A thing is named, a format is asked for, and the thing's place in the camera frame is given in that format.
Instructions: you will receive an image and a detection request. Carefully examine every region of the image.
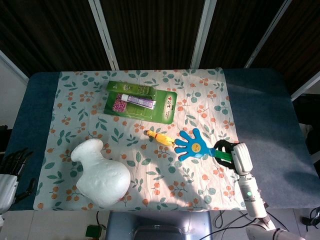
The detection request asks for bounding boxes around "green blister pack card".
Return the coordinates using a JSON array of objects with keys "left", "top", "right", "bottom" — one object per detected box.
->
[{"left": 103, "top": 87, "right": 178, "bottom": 125}]

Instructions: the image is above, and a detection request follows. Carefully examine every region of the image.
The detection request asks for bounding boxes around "green cardboard box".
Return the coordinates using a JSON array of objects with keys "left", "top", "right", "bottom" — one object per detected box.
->
[{"left": 105, "top": 80, "right": 158, "bottom": 98}]

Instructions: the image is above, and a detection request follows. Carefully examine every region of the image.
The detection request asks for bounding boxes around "white foam vase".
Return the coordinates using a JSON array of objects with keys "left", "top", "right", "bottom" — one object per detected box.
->
[{"left": 70, "top": 139, "right": 132, "bottom": 208}]

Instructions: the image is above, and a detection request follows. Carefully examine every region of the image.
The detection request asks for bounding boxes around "floral print tablecloth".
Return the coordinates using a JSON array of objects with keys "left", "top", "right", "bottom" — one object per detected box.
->
[{"left": 33, "top": 67, "right": 247, "bottom": 212}]

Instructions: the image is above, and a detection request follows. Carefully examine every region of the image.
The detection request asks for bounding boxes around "yellow rubber chicken toy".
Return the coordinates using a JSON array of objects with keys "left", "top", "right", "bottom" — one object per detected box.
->
[{"left": 146, "top": 129, "right": 176, "bottom": 148}]

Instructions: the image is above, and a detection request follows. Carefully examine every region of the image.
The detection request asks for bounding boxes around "blue hand-shaped clapper green handle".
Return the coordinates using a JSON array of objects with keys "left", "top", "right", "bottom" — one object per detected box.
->
[{"left": 174, "top": 128, "right": 237, "bottom": 163}]

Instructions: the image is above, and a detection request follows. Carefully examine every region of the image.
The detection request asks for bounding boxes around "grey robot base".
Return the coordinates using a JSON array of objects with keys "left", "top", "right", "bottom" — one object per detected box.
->
[{"left": 106, "top": 211, "right": 213, "bottom": 240}]

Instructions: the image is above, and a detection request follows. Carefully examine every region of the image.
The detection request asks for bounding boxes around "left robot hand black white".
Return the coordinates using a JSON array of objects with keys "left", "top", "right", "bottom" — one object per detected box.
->
[{"left": 0, "top": 147, "right": 36, "bottom": 213}]

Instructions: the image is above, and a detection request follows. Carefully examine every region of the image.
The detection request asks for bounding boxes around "black cable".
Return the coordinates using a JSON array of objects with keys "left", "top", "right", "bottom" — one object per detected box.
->
[
  {"left": 95, "top": 211, "right": 109, "bottom": 230},
  {"left": 212, "top": 209, "right": 227, "bottom": 230}
]

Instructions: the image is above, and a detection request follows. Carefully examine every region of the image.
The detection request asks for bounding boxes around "small green box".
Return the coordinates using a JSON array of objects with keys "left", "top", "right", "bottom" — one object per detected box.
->
[{"left": 85, "top": 224, "right": 103, "bottom": 238}]

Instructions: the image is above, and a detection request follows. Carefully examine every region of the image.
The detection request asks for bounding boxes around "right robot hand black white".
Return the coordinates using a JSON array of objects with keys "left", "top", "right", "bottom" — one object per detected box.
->
[{"left": 214, "top": 139, "right": 254, "bottom": 176}]

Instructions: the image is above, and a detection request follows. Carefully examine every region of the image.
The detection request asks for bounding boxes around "white frame post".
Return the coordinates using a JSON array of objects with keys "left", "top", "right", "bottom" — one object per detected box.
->
[
  {"left": 88, "top": 0, "right": 120, "bottom": 71},
  {"left": 190, "top": 0, "right": 218, "bottom": 70},
  {"left": 290, "top": 71, "right": 320, "bottom": 102},
  {"left": 244, "top": 0, "right": 293, "bottom": 69}
]

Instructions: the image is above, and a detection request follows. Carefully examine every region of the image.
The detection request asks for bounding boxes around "white purple tube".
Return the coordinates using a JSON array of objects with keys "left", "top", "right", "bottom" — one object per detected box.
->
[{"left": 121, "top": 93, "right": 157, "bottom": 110}]

